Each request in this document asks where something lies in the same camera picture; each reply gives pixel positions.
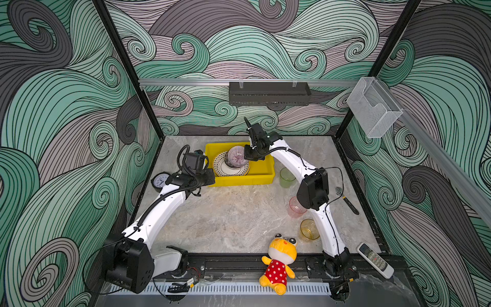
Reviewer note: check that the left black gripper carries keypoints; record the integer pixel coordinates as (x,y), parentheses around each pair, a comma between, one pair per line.
(210,174)

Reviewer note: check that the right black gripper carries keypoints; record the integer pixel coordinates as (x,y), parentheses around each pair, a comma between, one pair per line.
(248,155)

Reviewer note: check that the yellow rimmed dotted plate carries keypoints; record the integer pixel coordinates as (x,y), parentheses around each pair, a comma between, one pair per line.
(221,169)

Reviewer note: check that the brown striped bowl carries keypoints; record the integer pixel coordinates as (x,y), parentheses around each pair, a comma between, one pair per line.
(235,157)

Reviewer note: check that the green transparent cup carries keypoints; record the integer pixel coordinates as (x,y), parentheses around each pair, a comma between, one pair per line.
(287,178)

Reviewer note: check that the pink transparent cup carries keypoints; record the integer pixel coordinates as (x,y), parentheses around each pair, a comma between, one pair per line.
(295,209)

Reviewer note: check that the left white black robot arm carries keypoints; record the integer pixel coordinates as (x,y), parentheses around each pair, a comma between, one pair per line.
(127,259)

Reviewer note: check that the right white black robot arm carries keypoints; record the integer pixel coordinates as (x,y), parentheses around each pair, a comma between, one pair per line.
(313,192)

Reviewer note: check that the yellow plastic bin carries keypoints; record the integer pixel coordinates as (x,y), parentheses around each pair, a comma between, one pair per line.
(259,173)

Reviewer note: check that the round pressure gauge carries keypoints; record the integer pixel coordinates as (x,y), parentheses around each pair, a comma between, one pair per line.
(159,180)

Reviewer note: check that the yellow plush toy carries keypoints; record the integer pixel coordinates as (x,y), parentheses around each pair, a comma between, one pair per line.
(282,253)

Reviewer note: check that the amber transparent cup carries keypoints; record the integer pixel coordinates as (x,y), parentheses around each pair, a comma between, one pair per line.
(309,230)

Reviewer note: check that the white remote control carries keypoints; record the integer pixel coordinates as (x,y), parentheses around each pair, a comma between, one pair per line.
(376,261)

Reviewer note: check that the black wall shelf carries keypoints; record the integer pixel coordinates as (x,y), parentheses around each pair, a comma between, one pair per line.
(263,93)

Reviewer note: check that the white slotted cable duct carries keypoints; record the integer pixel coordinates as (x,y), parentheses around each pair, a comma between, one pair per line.
(242,288)

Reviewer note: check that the clear plastic wall holder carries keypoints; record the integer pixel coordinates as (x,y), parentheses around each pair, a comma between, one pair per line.
(374,107)

